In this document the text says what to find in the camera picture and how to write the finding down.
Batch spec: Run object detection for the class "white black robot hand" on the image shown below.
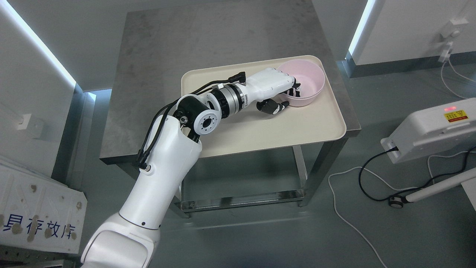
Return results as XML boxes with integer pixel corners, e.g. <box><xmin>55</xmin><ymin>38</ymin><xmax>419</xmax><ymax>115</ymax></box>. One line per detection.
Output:
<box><xmin>236</xmin><ymin>68</ymin><xmax>301</xmax><ymax>114</ymax></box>

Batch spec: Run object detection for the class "pink bowl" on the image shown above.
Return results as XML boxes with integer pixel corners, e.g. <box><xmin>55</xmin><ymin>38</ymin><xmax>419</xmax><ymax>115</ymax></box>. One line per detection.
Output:
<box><xmin>277</xmin><ymin>59</ymin><xmax>326</xmax><ymax>107</ymax></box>

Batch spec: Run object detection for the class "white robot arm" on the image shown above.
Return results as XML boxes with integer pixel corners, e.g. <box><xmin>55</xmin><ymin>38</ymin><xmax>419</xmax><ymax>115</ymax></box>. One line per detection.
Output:
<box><xmin>81</xmin><ymin>72</ymin><xmax>247</xmax><ymax>268</ymax></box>

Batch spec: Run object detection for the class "cream plastic tray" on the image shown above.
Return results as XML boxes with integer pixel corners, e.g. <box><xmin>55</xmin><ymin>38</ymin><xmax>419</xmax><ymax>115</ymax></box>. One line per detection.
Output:
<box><xmin>181</xmin><ymin>55</ymin><xmax>347</xmax><ymax>158</ymax></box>

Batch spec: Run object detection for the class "steel table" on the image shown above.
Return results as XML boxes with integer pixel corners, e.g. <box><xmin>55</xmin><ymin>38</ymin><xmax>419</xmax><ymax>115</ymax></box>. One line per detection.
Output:
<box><xmin>100</xmin><ymin>0</ymin><xmax>361</xmax><ymax>218</ymax></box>

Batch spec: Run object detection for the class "white machine with warning label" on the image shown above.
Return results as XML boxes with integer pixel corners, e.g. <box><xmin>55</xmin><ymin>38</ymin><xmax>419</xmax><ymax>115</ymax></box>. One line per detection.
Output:
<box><xmin>380</xmin><ymin>98</ymin><xmax>476</xmax><ymax>163</ymax></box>

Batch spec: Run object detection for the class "white stand leg with caster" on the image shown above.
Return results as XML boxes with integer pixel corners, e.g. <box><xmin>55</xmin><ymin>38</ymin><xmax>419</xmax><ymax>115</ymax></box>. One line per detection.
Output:
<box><xmin>388</xmin><ymin>168</ymin><xmax>476</xmax><ymax>208</ymax></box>

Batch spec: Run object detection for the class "white foam board with text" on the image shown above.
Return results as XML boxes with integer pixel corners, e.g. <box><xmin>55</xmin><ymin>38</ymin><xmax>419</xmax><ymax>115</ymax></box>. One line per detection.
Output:
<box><xmin>0</xmin><ymin>159</ymin><xmax>88</xmax><ymax>254</ymax></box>

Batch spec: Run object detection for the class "white floor cable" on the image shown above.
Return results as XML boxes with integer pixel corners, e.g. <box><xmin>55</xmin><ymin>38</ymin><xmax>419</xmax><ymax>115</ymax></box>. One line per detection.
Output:
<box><xmin>328</xmin><ymin>151</ymin><xmax>476</xmax><ymax>268</ymax></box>

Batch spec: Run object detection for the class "black power cable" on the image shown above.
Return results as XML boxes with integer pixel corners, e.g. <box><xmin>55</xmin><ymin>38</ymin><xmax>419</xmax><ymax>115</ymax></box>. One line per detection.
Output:
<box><xmin>358</xmin><ymin>145</ymin><xmax>476</xmax><ymax>202</ymax></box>

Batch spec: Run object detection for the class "white wall plug right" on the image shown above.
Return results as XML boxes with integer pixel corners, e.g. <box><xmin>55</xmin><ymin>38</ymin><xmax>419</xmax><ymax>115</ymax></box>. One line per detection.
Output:
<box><xmin>438</xmin><ymin>17</ymin><xmax>469</xmax><ymax>63</ymax></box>

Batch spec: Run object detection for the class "white wall socket left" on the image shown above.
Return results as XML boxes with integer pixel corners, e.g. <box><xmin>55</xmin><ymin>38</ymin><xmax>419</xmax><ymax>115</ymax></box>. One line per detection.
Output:
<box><xmin>17</xmin><ymin>114</ymin><xmax>45</xmax><ymax>139</ymax></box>

